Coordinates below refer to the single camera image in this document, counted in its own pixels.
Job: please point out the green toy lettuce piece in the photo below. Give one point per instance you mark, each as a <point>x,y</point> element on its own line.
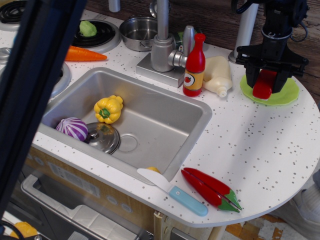
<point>87,29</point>

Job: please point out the rear right stove burner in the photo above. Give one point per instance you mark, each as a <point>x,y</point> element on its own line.
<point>107,38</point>

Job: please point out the cream toy mayonnaise bottle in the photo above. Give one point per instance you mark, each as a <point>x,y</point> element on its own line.
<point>217,75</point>

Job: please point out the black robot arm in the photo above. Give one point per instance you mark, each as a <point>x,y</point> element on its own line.
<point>281,16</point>

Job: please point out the blue handled toy knife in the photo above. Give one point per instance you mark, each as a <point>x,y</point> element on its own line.
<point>174,191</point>

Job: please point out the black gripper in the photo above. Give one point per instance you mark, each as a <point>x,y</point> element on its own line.
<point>274,55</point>

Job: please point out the stainless steel sink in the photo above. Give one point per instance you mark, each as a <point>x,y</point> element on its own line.
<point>157,127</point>

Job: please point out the green plastic plate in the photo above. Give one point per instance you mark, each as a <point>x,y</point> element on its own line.
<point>288,94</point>

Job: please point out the yellow toy bell pepper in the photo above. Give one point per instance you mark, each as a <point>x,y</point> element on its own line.
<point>108,109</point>

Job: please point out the stove burner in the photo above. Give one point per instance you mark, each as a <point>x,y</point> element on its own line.
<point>11,15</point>
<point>63,80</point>
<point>107,38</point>

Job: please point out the grey rear post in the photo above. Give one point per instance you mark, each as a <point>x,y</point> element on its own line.
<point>114,6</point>

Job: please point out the silver toy faucet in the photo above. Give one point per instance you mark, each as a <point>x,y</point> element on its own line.
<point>165,63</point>

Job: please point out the red toy sushi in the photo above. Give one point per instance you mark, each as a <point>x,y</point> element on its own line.
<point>263,87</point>

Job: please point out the yellow toy in sink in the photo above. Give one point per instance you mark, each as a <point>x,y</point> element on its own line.
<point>152,168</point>

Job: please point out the green toy can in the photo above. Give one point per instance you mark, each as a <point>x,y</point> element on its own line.
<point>178,40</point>

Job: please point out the purple toy onion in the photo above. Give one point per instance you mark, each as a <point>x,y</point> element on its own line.
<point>73,127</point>

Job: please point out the grey oven door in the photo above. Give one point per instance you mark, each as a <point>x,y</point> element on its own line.
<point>72,219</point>

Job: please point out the front left stove burner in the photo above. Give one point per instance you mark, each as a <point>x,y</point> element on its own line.
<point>63,80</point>

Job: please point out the silver steel pot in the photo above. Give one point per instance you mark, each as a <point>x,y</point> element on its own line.
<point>138,33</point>

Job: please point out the orange toy carrot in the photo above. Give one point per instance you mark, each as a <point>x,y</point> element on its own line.
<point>78,54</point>

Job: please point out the yellow toy on floor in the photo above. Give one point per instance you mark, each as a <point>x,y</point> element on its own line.
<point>26,229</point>

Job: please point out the rear left stove burner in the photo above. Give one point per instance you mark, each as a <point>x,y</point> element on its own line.
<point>11,15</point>

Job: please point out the grey vertical post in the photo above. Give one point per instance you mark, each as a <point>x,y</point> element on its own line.
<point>245,31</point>

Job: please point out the silver pot lid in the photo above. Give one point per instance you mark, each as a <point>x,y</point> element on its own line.
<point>103,137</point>

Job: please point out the red toy ketchup bottle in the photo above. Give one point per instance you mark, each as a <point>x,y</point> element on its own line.
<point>195,67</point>

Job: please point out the red toy chili pepper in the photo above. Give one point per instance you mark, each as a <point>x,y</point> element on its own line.
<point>214,191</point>

